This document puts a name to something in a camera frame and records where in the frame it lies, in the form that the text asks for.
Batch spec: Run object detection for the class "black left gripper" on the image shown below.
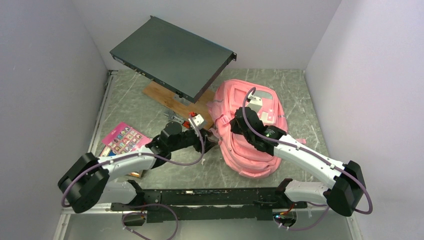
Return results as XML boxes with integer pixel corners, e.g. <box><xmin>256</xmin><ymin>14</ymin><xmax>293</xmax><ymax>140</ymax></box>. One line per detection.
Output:
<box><xmin>169</xmin><ymin>127</ymin><xmax>218</xmax><ymax>154</ymax></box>

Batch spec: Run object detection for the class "pink student backpack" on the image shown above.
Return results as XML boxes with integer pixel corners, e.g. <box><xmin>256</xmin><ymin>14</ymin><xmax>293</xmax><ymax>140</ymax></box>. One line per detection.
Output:
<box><xmin>207</xmin><ymin>79</ymin><xmax>288</xmax><ymax>179</ymax></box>

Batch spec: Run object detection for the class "pink sticker book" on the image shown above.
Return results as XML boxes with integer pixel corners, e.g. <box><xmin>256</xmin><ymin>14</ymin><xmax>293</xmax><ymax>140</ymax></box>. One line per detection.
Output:
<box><xmin>101</xmin><ymin>122</ymin><xmax>152</xmax><ymax>154</ymax></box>

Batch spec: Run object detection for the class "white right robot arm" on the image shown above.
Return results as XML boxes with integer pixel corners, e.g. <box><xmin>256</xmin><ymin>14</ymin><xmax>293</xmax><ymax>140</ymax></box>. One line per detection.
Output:
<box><xmin>230</xmin><ymin>107</ymin><xmax>373</xmax><ymax>217</ymax></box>

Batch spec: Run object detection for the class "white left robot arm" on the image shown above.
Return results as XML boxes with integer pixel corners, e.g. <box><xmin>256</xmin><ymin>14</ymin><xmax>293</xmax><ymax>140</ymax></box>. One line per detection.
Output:
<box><xmin>57</xmin><ymin>123</ymin><xmax>218</xmax><ymax>214</ymax></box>

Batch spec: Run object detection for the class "brown wooden board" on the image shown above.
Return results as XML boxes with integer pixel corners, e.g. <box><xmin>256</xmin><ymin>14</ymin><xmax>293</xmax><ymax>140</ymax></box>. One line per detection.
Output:
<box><xmin>142</xmin><ymin>81</ymin><xmax>215</xmax><ymax>130</ymax></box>

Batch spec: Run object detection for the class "dark metal rack unit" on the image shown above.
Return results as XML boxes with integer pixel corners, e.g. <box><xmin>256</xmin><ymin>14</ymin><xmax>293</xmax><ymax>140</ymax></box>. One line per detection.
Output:
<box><xmin>110</xmin><ymin>16</ymin><xmax>237</xmax><ymax>103</ymax></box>

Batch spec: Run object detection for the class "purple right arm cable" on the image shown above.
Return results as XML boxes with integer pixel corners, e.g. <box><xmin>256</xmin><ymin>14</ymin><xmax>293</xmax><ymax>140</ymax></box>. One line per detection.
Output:
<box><xmin>241</xmin><ymin>87</ymin><xmax>374</xmax><ymax>232</ymax></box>

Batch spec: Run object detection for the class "orange handled adjustable wrench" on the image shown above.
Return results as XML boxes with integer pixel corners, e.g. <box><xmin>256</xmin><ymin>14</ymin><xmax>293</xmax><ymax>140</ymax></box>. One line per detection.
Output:
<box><xmin>164</xmin><ymin>109</ymin><xmax>192</xmax><ymax>129</ymax></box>

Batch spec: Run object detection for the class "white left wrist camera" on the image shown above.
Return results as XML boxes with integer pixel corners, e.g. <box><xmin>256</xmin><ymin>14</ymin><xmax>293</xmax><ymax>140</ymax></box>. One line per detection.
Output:
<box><xmin>188</xmin><ymin>113</ymin><xmax>207</xmax><ymax>130</ymax></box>

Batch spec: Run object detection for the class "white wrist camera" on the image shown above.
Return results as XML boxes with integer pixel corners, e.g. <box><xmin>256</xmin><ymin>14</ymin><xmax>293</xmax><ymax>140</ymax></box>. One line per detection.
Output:
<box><xmin>188</xmin><ymin>113</ymin><xmax>207</xmax><ymax>130</ymax></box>
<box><xmin>245</xmin><ymin>93</ymin><xmax>263</xmax><ymax>113</ymax></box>

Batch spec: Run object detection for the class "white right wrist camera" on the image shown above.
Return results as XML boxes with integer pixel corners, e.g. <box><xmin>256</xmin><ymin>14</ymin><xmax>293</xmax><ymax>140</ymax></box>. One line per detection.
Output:
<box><xmin>245</xmin><ymin>93</ymin><xmax>263</xmax><ymax>113</ymax></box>

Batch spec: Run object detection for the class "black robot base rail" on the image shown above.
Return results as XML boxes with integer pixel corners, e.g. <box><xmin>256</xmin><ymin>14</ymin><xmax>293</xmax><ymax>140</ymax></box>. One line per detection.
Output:
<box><xmin>110</xmin><ymin>180</ymin><xmax>308</xmax><ymax>223</ymax></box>

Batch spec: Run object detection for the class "aluminium frame rail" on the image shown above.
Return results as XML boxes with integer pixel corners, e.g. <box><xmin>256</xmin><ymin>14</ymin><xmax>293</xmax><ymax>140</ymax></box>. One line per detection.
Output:
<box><xmin>53</xmin><ymin>70</ymin><xmax>119</xmax><ymax>240</ymax></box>

